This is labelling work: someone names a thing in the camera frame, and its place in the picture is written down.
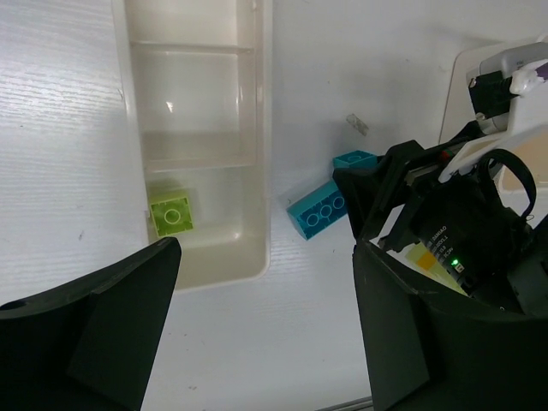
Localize light green lego stack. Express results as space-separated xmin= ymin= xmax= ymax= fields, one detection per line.
xmin=405 ymin=243 xmax=466 ymax=295

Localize clear tape scrap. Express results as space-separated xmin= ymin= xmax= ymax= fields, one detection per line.
xmin=346 ymin=114 xmax=369 ymax=136

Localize narrow white compartment tray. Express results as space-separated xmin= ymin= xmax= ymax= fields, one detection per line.
xmin=112 ymin=1 xmax=273 ymax=292

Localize wide white compartment tray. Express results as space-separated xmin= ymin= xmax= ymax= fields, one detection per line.
xmin=438 ymin=40 xmax=548 ymax=194

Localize long teal lego brick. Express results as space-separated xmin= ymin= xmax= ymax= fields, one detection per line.
xmin=286 ymin=181 xmax=348 ymax=241

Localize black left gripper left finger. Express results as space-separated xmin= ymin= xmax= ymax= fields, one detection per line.
xmin=1 ymin=237 xmax=182 ymax=410

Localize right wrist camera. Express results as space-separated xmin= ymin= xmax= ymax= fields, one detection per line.
xmin=438 ymin=41 xmax=548 ymax=183

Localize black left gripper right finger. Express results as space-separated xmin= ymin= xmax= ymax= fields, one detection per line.
xmin=353 ymin=241 xmax=547 ymax=410

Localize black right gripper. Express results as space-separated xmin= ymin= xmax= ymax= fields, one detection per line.
xmin=333 ymin=140 xmax=547 ymax=317

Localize small teal lego brick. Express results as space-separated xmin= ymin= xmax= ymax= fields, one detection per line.
xmin=332 ymin=150 xmax=378 ymax=170

